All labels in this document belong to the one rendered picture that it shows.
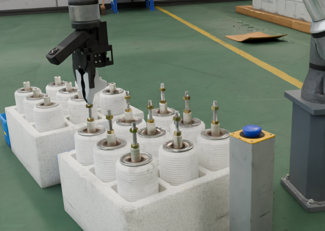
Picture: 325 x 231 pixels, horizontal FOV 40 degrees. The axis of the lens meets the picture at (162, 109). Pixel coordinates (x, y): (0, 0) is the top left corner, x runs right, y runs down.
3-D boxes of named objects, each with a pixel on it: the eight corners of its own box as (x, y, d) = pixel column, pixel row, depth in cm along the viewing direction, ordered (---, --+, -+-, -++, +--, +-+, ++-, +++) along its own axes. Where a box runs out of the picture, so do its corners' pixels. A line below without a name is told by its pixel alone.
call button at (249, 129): (252, 131, 99) (252, 122, 98) (265, 136, 96) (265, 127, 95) (238, 136, 97) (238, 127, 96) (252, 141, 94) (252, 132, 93)
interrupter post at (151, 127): (158, 133, 117) (157, 122, 116) (151, 136, 116) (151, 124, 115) (151, 131, 119) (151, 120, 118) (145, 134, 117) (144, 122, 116)
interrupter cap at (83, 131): (82, 139, 116) (81, 137, 115) (74, 130, 122) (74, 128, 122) (110, 133, 119) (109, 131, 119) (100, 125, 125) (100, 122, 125)
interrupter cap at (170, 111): (179, 115, 130) (179, 113, 130) (154, 119, 128) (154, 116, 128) (172, 108, 137) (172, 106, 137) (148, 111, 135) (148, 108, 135)
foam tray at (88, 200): (172, 172, 151) (170, 122, 145) (257, 222, 120) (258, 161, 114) (64, 210, 130) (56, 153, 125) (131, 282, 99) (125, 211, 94)
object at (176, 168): (207, 210, 113) (206, 145, 108) (181, 226, 107) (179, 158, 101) (179, 198, 120) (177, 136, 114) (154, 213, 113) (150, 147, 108)
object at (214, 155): (201, 187, 125) (199, 127, 119) (235, 190, 123) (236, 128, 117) (195, 205, 116) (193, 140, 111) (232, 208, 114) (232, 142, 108)
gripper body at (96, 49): (114, 67, 116) (110, 20, 112) (85, 73, 111) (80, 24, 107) (98, 63, 122) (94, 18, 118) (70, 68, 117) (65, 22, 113)
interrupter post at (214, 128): (211, 133, 115) (211, 122, 114) (220, 134, 115) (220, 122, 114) (210, 137, 113) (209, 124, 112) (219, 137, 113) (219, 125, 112)
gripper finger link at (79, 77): (103, 99, 121) (100, 66, 118) (84, 104, 118) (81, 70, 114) (97, 96, 123) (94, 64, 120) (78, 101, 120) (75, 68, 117)
